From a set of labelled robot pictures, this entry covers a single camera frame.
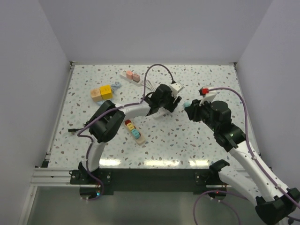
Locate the light blue round base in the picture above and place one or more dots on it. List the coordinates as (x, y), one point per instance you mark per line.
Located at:
(100, 103)

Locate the yellow plug adapter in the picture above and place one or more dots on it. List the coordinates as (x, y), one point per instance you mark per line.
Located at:
(130, 126)

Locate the beige cube socket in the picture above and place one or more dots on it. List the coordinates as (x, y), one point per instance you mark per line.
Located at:
(96, 95)

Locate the white triangular power strip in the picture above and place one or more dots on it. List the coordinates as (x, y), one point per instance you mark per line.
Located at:
(160, 113)

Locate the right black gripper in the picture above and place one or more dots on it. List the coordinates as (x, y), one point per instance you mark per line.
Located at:
(193, 110)

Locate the brown-pink plug adapter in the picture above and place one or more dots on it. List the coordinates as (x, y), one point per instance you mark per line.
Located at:
(136, 77)

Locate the teal plug adapter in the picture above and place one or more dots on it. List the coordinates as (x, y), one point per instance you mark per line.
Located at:
(135, 133)
(186, 104)

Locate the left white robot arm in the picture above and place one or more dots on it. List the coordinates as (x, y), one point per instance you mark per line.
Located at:
(106, 121)

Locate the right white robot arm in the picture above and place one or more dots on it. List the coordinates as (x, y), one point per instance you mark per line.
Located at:
(272, 198)

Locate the right wrist camera red plug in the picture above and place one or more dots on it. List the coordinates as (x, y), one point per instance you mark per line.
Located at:
(207, 94)

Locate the pink plug adapter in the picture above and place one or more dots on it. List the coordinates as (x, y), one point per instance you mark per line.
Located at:
(129, 75)

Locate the yellow cube socket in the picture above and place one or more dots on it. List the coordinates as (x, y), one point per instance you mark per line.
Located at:
(106, 92)

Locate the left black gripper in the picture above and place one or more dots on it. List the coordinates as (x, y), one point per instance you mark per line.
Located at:
(171, 107)

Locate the wooden power strip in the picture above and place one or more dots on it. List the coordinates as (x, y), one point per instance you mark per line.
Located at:
(139, 141)

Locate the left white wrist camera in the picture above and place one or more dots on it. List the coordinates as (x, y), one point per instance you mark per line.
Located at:
(176, 88)

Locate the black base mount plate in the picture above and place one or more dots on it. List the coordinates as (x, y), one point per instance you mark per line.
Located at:
(108, 181)

